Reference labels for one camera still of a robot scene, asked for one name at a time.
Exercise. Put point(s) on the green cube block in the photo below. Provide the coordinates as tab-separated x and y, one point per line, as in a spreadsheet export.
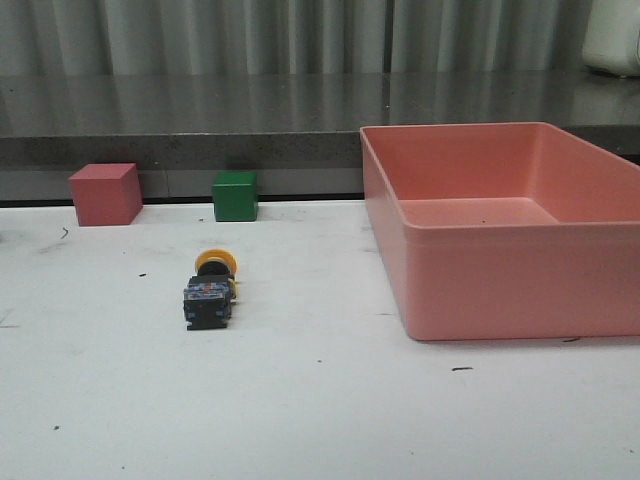
235	197

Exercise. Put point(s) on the pink cube block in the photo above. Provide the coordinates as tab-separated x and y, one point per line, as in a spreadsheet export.
106	194

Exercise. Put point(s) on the white appliance on counter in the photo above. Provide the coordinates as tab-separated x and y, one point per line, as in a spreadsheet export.
611	42

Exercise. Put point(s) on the yellow mushroom push button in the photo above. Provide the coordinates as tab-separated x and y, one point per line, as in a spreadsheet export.
210	293

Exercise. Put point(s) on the dark grey counter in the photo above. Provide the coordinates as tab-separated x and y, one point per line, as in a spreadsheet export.
299	133

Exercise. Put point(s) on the pink plastic bin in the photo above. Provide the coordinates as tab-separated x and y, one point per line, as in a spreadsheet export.
504	230

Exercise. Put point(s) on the grey pleated curtain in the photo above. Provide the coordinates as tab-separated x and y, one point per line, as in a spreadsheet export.
80	38

